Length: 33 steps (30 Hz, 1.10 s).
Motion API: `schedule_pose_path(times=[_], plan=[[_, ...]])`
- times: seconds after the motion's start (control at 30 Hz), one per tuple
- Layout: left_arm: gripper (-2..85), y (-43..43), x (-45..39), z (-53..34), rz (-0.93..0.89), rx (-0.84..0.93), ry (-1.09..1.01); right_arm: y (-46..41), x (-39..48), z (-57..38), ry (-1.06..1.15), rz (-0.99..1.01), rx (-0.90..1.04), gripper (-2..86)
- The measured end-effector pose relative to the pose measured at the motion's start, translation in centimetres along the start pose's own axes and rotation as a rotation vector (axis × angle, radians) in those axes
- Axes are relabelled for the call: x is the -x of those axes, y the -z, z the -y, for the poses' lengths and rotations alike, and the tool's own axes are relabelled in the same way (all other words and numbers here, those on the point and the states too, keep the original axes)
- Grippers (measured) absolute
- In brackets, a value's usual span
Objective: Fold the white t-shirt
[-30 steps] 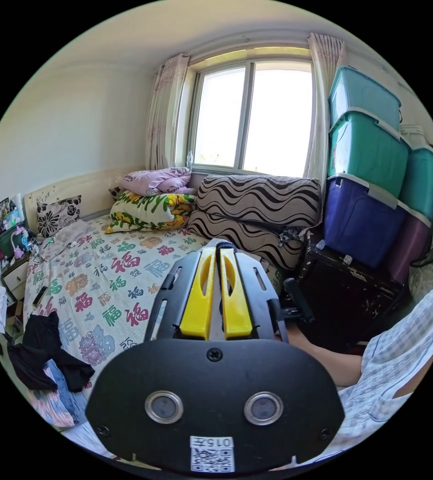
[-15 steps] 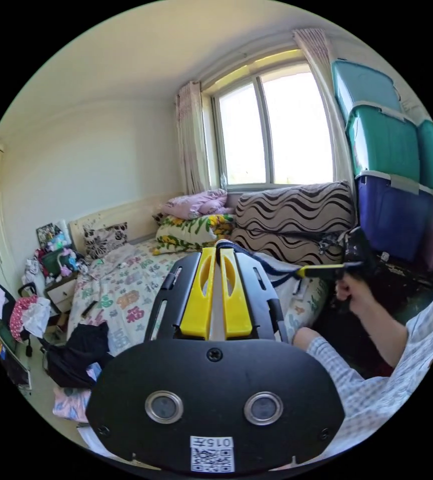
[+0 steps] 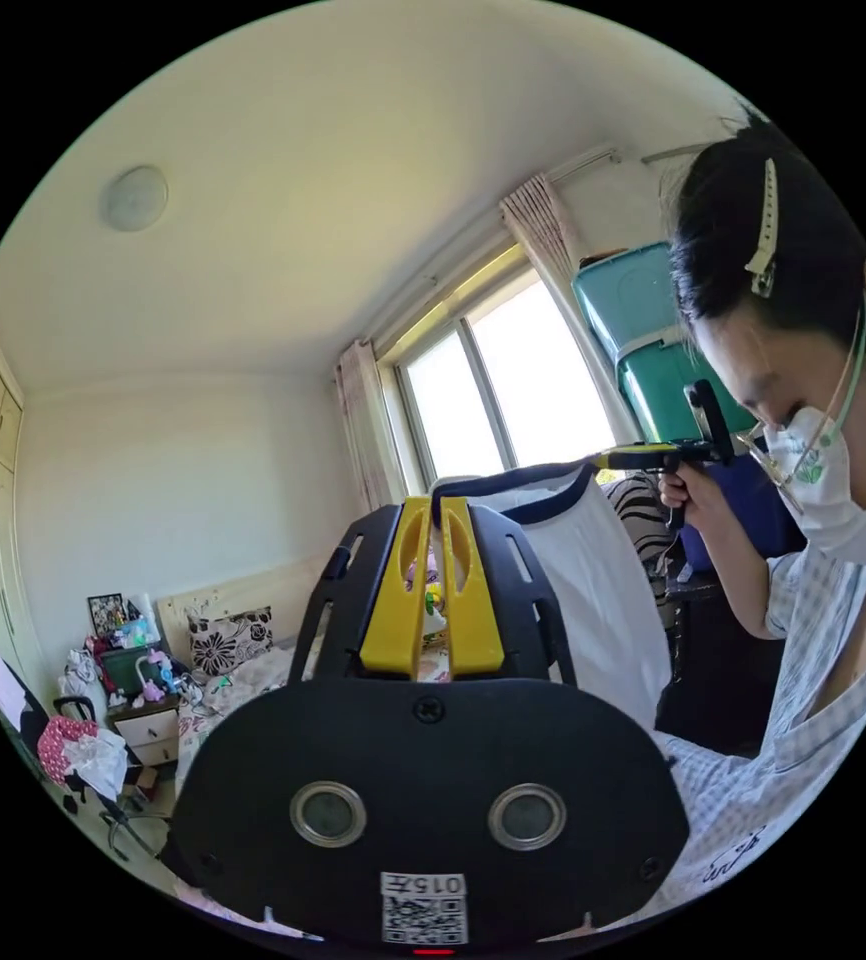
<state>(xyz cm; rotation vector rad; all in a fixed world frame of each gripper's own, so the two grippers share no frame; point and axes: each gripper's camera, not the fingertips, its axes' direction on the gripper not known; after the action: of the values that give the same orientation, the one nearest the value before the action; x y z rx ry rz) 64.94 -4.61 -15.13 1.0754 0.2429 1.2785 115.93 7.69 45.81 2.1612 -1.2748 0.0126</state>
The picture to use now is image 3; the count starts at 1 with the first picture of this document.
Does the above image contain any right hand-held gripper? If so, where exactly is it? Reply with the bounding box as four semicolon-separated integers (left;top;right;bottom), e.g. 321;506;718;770
590;442;736;531

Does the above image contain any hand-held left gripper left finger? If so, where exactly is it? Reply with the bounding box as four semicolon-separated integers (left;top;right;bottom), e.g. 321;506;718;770
360;495;435;682

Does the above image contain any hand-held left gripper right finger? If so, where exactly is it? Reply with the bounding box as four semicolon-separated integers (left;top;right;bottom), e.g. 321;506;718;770
441;495;511;682

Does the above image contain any white t-shirt with dark collar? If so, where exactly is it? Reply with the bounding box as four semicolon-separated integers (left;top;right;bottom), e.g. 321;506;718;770
430;463;676;733

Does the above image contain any person's right forearm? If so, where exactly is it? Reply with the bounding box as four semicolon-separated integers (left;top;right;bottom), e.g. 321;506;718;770
684;491;791;641

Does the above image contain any person's right hand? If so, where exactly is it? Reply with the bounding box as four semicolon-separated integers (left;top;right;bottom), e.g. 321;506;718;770
657;469;715;531

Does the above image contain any colourful plush toy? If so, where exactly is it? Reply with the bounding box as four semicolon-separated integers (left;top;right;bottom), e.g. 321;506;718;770
402;551;454;643

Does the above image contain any teal plastic storage box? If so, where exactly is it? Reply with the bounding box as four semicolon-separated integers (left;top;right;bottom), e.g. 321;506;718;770
615;335;761;445
570;240;689;363

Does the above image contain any bed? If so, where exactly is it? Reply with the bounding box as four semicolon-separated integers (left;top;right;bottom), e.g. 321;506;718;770
155;479;479;759

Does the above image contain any window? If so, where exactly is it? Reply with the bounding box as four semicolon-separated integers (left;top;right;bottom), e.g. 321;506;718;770
375;239;623;493

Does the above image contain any floral print pillow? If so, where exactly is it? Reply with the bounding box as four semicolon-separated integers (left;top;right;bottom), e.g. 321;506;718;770
186;606;278;678

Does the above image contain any pink patterned curtain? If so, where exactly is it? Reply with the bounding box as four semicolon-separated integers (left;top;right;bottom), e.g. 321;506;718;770
333;339;406;520
499;173;661;445

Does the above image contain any white nightstand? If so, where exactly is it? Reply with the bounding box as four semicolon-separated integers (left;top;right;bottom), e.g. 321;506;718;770
60;592;188;771

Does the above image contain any person's body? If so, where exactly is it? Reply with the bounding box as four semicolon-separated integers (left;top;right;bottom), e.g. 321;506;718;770
646;97;866;935

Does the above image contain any pile of clothes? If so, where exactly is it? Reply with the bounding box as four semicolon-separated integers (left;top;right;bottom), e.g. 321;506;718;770
36;715;131;802

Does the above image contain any black office chair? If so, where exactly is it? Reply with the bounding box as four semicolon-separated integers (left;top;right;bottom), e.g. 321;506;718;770
0;652;168;860

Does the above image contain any round ceiling lamp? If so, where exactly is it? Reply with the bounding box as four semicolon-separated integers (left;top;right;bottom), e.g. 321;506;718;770
98;164;171;233

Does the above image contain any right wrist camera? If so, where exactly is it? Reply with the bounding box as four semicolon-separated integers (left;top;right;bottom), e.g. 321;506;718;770
683;380;736;460

